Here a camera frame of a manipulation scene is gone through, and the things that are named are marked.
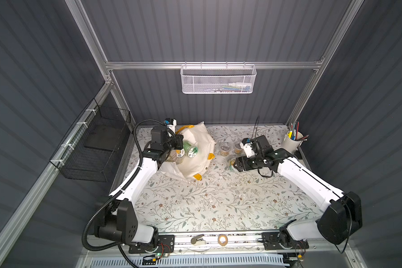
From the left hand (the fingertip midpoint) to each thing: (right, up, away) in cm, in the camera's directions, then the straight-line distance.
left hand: (184, 136), depth 82 cm
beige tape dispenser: (+7, -47, -8) cm, 48 cm away
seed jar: (-4, -9, +12) cm, 15 cm away
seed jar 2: (+23, -14, +2) cm, 28 cm away
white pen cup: (+65, -1, +20) cm, 68 cm away
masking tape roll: (+17, -47, -7) cm, 51 cm away
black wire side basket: (-41, -7, -9) cm, 43 cm away
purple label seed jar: (+22, -7, +20) cm, 30 cm away
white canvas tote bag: (+4, -17, +14) cm, 22 cm away
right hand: (+30, -13, 0) cm, 32 cm away
